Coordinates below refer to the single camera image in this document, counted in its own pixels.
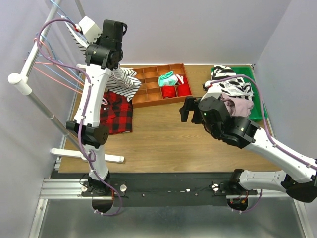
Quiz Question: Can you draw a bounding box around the pink wire hanger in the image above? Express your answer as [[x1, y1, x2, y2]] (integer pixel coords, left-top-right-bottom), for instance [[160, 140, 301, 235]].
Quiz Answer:
[[24, 37, 108, 105]]

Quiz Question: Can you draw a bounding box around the brown compartment tray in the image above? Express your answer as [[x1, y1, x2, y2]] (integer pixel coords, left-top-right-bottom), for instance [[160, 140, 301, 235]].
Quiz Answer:
[[132, 63, 193, 108]]

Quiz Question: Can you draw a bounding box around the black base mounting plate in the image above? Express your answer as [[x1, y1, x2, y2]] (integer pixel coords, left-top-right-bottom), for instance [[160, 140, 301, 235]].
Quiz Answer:
[[81, 172, 257, 208]]

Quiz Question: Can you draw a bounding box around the red white striped sock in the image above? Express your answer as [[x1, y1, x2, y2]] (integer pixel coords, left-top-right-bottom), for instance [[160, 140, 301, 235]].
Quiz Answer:
[[174, 74, 188, 85]]

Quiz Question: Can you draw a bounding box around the bold striped garment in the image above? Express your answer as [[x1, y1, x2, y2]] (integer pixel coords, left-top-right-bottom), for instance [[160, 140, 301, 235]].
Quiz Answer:
[[205, 65, 254, 101]]

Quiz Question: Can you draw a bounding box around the white metal clothes rack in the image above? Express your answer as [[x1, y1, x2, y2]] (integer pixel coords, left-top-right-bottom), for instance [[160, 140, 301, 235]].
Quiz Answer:
[[8, 0, 124, 163]]

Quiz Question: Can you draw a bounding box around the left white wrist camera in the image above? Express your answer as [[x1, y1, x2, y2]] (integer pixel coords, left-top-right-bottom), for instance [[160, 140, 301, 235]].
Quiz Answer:
[[76, 16, 102, 44]]

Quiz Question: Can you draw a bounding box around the mint white sock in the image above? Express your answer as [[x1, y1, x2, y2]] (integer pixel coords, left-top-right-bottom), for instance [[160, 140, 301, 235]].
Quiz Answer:
[[158, 71, 177, 87]]

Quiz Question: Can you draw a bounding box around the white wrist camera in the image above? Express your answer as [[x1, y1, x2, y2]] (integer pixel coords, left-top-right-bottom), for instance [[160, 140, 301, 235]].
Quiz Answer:
[[76, 16, 102, 44], [202, 81, 222, 99]]

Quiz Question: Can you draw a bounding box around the red black plaid shirt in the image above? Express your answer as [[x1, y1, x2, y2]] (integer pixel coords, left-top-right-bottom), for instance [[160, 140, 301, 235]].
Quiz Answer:
[[100, 91, 133, 135]]

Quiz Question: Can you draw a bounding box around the aluminium frame rail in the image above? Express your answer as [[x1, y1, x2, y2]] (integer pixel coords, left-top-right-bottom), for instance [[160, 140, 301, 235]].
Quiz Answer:
[[30, 173, 314, 238]]

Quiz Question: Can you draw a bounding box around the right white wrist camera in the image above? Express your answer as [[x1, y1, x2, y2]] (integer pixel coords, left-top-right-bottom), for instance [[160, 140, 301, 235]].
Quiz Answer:
[[202, 81, 222, 99]]

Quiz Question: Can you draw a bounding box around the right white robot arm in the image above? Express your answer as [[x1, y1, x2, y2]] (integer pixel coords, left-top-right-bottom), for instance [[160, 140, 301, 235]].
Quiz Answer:
[[179, 97, 317, 203]]

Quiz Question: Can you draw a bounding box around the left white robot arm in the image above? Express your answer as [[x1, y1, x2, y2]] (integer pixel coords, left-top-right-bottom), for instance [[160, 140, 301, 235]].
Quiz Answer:
[[66, 16, 127, 196]]

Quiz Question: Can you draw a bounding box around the red cloth left compartment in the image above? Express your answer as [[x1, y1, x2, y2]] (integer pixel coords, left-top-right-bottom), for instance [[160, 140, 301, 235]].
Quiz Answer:
[[161, 86, 176, 99]]

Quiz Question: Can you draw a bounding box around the blue wire hanger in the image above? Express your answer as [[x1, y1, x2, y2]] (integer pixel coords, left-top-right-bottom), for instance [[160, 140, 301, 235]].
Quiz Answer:
[[33, 40, 84, 94], [49, 0, 90, 48]]

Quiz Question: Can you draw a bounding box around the thin striped tank top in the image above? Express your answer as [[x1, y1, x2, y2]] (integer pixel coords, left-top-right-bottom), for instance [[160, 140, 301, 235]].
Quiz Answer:
[[79, 34, 141, 102]]

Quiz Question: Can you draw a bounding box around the mauve garment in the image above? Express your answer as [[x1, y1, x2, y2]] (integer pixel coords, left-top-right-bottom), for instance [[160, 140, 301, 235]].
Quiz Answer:
[[220, 93, 254, 117]]

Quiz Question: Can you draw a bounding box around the green plastic bin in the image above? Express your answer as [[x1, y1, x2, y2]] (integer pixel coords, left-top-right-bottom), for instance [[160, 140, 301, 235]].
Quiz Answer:
[[231, 66, 263, 122]]

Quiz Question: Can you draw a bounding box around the red cloth compartment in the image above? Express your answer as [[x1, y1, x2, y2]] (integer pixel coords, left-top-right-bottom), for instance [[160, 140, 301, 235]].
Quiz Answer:
[[176, 84, 192, 97], [161, 86, 176, 99]]

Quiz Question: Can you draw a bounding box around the red cloth right compartment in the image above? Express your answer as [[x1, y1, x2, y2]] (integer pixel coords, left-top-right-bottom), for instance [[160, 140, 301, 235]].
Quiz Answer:
[[176, 84, 192, 97]]

